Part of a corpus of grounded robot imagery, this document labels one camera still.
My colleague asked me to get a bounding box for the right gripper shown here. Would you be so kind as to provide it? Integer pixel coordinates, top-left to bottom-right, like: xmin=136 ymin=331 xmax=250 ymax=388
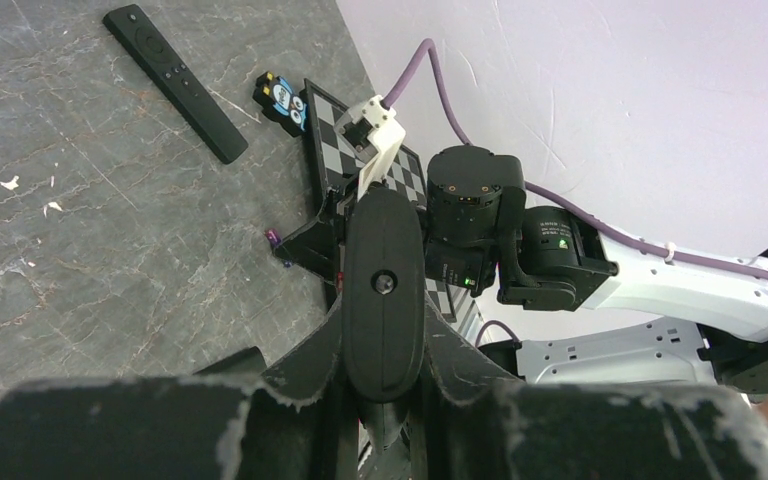
xmin=271 ymin=185 xmax=356 ymax=310

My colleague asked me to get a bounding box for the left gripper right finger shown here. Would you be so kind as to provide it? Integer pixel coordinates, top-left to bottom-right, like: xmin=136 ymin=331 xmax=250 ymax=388
xmin=417 ymin=303 xmax=768 ymax=479

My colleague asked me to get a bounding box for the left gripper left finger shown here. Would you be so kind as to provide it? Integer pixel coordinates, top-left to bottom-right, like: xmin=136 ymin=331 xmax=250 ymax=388
xmin=0 ymin=307 xmax=351 ymax=479

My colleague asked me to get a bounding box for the purple blue battery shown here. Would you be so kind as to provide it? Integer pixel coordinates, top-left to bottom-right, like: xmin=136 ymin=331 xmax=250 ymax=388
xmin=264 ymin=228 xmax=282 ymax=248

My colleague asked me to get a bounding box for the black remote back up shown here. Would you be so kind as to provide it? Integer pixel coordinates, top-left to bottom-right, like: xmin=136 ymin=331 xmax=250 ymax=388
xmin=102 ymin=4 xmax=249 ymax=165

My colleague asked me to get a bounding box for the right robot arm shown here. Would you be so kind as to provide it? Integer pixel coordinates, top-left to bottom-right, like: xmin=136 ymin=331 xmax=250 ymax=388
xmin=417 ymin=145 xmax=768 ymax=394

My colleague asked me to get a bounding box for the blue owl figure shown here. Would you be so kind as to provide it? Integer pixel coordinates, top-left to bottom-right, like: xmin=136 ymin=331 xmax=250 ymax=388
xmin=252 ymin=71 xmax=308 ymax=137

